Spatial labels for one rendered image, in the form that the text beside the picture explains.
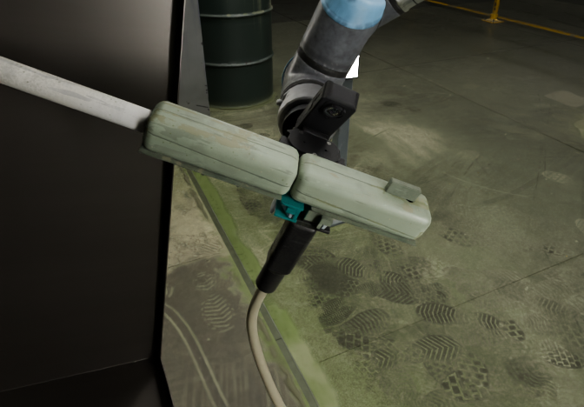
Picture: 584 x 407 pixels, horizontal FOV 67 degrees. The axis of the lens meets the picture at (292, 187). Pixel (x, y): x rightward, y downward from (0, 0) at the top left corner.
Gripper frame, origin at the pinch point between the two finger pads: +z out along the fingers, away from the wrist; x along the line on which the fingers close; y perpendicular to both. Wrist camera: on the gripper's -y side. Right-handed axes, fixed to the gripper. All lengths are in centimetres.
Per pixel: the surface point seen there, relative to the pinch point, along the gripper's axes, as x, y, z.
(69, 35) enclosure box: 30.6, -2.4, -11.4
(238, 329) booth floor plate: -16, 88, -39
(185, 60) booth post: 34, 78, -165
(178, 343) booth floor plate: 0, 94, -33
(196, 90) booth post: 25, 91, -165
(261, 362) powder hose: -6.3, 31.7, 0.9
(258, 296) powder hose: -0.6, 18.1, -0.6
